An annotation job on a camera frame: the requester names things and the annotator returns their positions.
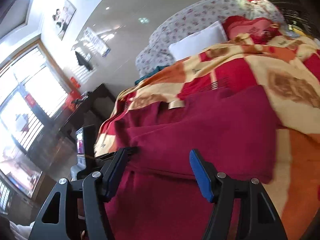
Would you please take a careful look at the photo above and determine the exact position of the maroon fleece garment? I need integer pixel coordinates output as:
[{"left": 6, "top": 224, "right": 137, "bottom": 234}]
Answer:
[{"left": 105, "top": 86, "right": 278, "bottom": 239}]

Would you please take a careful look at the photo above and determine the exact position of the dark cloth on hook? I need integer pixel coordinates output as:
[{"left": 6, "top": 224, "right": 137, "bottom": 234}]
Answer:
[{"left": 75, "top": 51, "right": 93, "bottom": 71}]

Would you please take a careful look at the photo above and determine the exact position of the red wall sticker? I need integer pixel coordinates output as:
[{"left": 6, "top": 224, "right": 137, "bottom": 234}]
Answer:
[{"left": 70, "top": 76, "right": 81, "bottom": 89}]

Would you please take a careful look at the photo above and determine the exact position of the framed portrait photo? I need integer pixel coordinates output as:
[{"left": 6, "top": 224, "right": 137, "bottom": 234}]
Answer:
[{"left": 52, "top": 0, "right": 76, "bottom": 40}]

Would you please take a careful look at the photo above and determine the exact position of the eye chart wall poster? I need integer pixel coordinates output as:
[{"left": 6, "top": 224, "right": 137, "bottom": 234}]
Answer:
[{"left": 83, "top": 27, "right": 111, "bottom": 57}]

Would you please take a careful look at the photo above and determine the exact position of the carved dark wooden headboard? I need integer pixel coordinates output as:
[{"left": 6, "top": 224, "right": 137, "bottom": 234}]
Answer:
[{"left": 268, "top": 0, "right": 319, "bottom": 39}]

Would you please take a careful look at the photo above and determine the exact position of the floral quilt bundle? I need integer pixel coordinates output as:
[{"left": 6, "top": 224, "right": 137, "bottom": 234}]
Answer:
[{"left": 135, "top": 0, "right": 285, "bottom": 77}]

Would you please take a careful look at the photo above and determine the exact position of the white pillow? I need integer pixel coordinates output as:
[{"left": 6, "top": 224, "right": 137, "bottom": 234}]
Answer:
[{"left": 168, "top": 21, "right": 228, "bottom": 61}]

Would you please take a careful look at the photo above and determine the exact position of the red orange love blanket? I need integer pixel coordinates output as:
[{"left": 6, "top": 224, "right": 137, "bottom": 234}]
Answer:
[{"left": 95, "top": 35, "right": 319, "bottom": 239}]

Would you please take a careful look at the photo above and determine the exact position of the window with metal grille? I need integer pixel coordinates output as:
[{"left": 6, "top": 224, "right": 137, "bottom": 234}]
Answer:
[{"left": 0, "top": 39, "right": 75, "bottom": 201}]

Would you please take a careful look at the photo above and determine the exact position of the red gift box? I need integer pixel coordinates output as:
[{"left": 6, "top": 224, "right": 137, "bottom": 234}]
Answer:
[{"left": 62, "top": 90, "right": 81, "bottom": 112}]

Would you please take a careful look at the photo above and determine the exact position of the red pink embroidered pillow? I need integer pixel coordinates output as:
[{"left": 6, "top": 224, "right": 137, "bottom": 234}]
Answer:
[{"left": 222, "top": 16, "right": 281, "bottom": 44}]

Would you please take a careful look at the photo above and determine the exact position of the dark wooden side table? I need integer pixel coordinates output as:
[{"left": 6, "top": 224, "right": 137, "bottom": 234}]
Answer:
[{"left": 60, "top": 83, "right": 116, "bottom": 143}]

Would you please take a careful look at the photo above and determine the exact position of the teal cloth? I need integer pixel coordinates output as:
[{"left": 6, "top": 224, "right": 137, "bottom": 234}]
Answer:
[{"left": 135, "top": 65, "right": 168, "bottom": 86}]

